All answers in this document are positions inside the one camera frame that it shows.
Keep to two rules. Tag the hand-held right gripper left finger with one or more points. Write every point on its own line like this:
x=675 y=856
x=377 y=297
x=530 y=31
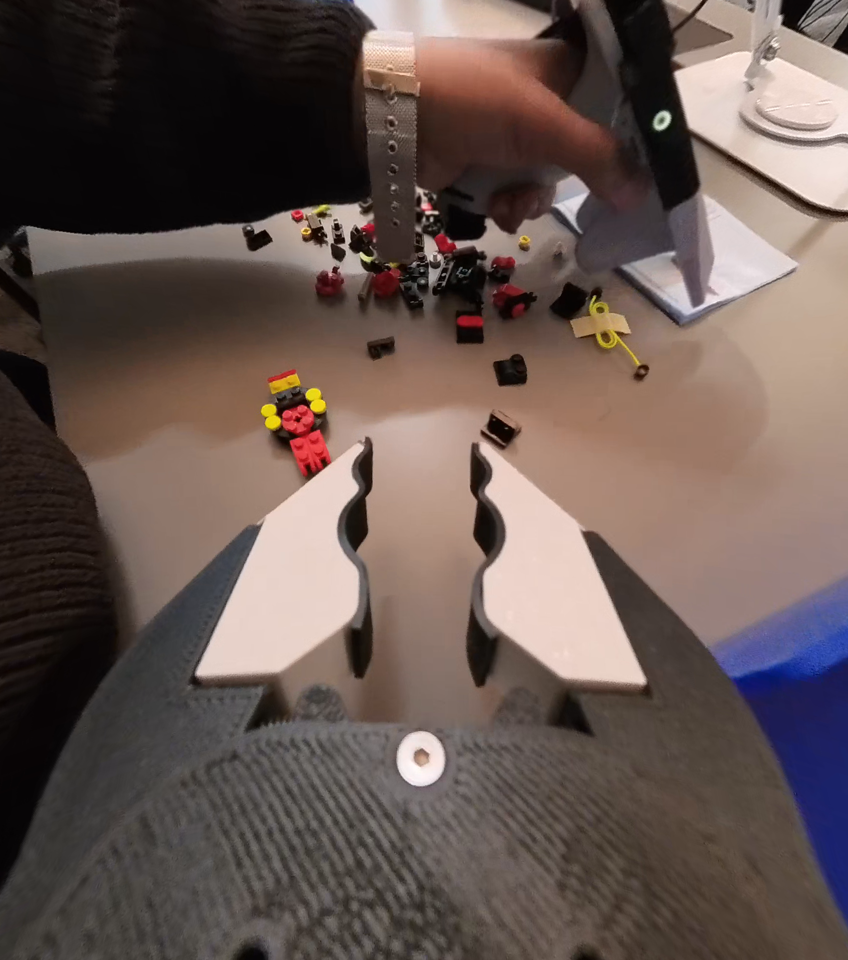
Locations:
x=289 y=585

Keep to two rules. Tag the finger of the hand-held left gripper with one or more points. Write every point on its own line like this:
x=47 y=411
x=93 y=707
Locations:
x=622 y=244
x=697 y=255

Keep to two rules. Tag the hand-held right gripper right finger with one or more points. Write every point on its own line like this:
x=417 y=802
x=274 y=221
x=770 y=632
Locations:
x=551 y=592

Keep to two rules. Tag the lego instruction booklet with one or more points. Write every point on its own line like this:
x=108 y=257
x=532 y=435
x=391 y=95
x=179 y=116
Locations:
x=746 y=262

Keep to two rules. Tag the partly built lego model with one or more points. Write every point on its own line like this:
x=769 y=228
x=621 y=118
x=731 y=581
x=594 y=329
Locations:
x=295 y=424

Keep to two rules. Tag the pile of lego pieces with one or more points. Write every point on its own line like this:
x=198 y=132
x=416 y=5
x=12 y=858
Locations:
x=461 y=277

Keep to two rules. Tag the person's left forearm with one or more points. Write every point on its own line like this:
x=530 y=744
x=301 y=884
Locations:
x=154 y=112

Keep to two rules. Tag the person's left hand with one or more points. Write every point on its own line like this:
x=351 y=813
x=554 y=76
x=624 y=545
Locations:
x=491 y=112

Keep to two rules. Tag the white display stand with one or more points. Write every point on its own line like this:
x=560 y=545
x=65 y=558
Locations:
x=791 y=142

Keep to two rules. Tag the black brick with stud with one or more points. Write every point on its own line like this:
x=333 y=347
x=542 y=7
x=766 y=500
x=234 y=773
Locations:
x=510 y=370

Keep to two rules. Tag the small black brick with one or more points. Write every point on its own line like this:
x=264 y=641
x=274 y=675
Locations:
x=381 y=347

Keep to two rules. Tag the person's dark knit sweater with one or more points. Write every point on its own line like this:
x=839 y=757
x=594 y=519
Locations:
x=11 y=562

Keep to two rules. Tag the red chunky round brick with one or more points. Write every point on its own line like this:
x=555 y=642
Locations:
x=328 y=283

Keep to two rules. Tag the blue storage bin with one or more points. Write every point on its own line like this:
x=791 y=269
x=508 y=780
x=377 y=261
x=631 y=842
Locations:
x=828 y=712

